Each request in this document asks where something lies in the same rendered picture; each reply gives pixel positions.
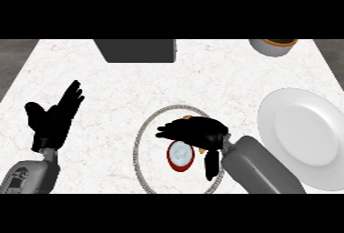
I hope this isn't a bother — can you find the dark grey appliance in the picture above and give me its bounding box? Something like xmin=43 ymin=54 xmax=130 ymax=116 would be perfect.
xmin=93 ymin=39 xmax=179 ymax=64

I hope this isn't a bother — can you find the red can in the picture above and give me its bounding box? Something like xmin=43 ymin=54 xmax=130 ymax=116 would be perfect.
xmin=165 ymin=115 xmax=208 ymax=173

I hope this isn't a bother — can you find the white plate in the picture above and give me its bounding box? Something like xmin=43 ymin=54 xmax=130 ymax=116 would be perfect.
xmin=257 ymin=87 xmax=344 ymax=192

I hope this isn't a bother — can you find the white pot with orange rim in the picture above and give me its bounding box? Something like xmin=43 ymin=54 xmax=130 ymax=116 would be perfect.
xmin=247 ymin=39 xmax=300 ymax=57

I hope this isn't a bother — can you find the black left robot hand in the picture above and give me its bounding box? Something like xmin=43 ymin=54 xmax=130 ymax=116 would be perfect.
xmin=24 ymin=79 xmax=86 ymax=153

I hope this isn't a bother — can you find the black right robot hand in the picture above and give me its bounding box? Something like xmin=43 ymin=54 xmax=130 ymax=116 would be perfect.
xmin=155 ymin=116 xmax=230 ymax=182

